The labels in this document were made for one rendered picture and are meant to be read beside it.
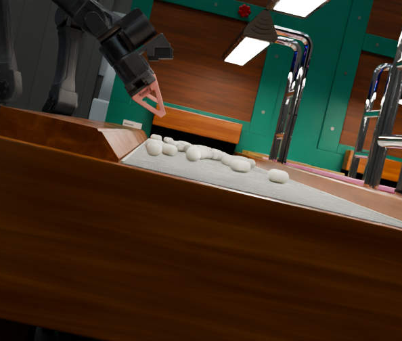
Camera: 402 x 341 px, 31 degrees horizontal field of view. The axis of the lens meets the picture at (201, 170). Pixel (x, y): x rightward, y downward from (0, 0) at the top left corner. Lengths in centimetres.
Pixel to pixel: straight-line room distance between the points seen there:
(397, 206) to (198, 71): 175
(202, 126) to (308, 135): 38
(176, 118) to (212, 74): 21
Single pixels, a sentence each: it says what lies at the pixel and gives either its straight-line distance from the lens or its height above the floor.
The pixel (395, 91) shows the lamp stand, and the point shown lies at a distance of 115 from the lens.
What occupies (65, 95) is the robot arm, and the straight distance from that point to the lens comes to 219.
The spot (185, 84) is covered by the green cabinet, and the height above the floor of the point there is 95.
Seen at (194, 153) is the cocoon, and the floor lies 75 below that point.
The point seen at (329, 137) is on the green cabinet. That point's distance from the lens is 254.
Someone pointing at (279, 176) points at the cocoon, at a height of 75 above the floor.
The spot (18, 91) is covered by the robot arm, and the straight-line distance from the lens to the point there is 164.
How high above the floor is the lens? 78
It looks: 2 degrees down
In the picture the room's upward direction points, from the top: 13 degrees clockwise
